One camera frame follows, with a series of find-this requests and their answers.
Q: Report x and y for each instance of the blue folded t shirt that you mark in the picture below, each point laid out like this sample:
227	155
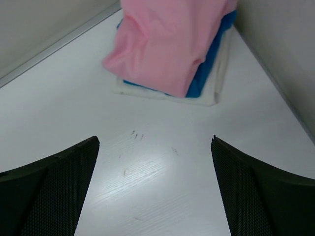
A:
201	76

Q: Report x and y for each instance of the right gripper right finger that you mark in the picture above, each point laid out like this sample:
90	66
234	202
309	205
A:
260	199

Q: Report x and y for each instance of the white folded t shirt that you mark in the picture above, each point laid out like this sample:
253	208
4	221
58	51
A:
211	91

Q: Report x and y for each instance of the pink t shirt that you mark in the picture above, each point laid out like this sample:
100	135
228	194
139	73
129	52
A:
161	43

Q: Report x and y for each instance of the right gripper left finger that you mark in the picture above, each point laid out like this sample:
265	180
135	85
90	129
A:
46	197

